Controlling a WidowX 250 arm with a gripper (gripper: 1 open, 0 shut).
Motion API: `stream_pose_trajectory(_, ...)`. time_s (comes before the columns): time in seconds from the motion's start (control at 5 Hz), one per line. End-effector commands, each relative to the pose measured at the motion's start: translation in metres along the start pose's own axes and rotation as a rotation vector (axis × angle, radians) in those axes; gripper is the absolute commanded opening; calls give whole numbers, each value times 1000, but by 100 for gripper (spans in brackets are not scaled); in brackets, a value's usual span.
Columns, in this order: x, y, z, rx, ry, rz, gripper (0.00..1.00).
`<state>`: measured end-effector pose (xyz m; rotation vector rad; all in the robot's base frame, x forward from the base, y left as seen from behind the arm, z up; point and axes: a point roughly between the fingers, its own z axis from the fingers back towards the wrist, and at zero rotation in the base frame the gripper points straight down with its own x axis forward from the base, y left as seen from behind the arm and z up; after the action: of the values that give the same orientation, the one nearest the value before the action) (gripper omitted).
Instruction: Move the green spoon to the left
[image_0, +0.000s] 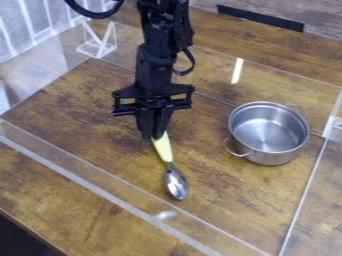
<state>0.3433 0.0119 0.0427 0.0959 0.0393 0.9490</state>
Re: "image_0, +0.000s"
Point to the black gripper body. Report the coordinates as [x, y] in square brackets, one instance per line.
[152, 85]

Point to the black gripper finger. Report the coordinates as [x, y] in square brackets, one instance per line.
[144, 122]
[161, 120]

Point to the green handled metal spoon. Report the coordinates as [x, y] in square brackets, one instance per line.
[176, 183]

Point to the small steel pot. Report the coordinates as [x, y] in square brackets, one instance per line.
[267, 132]

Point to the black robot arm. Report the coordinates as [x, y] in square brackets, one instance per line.
[167, 34]

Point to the black strip on table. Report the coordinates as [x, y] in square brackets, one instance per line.
[260, 18]

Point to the clear acrylic triangle bracket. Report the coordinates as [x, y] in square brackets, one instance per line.
[97, 47]

